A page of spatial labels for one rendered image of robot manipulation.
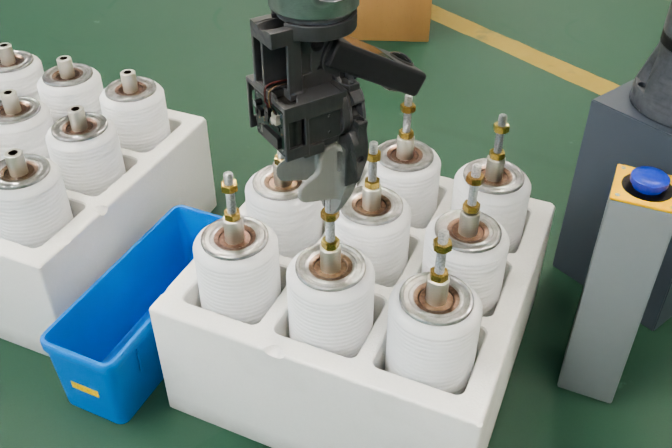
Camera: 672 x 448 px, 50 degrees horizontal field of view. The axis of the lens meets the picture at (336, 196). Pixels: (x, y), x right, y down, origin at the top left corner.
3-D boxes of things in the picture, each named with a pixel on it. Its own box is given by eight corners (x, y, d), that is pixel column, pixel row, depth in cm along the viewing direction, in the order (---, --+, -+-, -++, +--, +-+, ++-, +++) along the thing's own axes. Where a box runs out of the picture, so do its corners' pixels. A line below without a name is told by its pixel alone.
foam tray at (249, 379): (302, 231, 122) (298, 140, 112) (534, 298, 110) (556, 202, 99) (168, 407, 94) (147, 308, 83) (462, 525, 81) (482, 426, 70)
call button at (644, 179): (629, 176, 81) (633, 161, 80) (667, 185, 80) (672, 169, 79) (625, 196, 78) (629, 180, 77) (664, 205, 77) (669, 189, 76)
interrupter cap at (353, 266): (286, 255, 80) (286, 250, 80) (350, 240, 82) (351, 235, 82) (308, 301, 74) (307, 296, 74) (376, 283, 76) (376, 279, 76)
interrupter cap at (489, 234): (477, 265, 79) (478, 260, 78) (420, 235, 83) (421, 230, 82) (513, 231, 83) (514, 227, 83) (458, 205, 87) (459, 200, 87)
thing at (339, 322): (282, 359, 91) (275, 249, 80) (353, 339, 94) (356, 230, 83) (305, 420, 84) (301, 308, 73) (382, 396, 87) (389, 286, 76)
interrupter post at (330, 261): (316, 264, 79) (315, 241, 77) (337, 259, 79) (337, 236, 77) (323, 279, 77) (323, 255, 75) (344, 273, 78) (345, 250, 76)
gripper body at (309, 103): (248, 131, 68) (238, 7, 60) (327, 106, 71) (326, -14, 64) (289, 171, 62) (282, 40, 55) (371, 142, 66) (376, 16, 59)
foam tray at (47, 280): (41, 157, 140) (17, 73, 129) (217, 205, 128) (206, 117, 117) (-135, 287, 111) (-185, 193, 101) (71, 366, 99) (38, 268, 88)
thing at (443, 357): (379, 378, 89) (385, 268, 78) (457, 376, 89) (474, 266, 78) (386, 447, 81) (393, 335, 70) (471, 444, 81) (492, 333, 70)
